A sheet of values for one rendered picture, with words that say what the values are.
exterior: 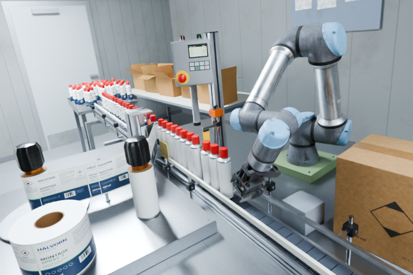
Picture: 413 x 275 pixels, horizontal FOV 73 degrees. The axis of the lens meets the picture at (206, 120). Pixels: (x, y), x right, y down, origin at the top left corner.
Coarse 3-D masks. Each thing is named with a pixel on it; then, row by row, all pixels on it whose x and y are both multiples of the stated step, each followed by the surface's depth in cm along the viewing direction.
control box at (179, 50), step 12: (180, 48) 117; (180, 60) 118; (192, 60) 118; (204, 60) 118; (180, 72) 119; (192, 72) 119; (204, 72) 119; (180, 84) 121; (192, 84) 121; (204, 84) 121
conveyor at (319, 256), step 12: (192, 180) 124; (240, 204) 104; (240, 216) 97; (264, 216) 96; (276, 228) 89; (288, 240) 84; (300, 240) 84; (288, 252) 79; (312, 252) 79; (300, 264) 75; (324, 264) 74; (336, 264) 74
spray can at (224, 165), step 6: (222, 150) 102; (222, 156) 103; (228, 156) 104; (222, 162) 102; (228, 162) 103; (222, 168) 103; (228, 168) 103; (222, 174) 104; (228, 174) 104; (222, 180) 105; (228, 180) 105; (222, 186) 106; (228, 186) 105; (222, 192) 107; (228, 192) 106; (228, 198) 107
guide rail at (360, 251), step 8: (272, 200) 90; (288, 208) 85; (296, 216) 83; (304, 216) 81; (312, 224) 78; (328, 232) 74; (336, 240) 72; (344, 240) 71; (352, 248) 69; (360, 248) 68; (368, 256) 65; (376, 264) 64; (384, 264) 63; (392, 272) 61; (400, 272) 60
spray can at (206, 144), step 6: (204, 144) 110; (204, 150) 111; (210, 150) 112; (204, 156) 111; (204, 162) 112; (204, 168) 113; (204, 174) 114; (210, 174) 113; (204, 180) 115; (210, 180) 114
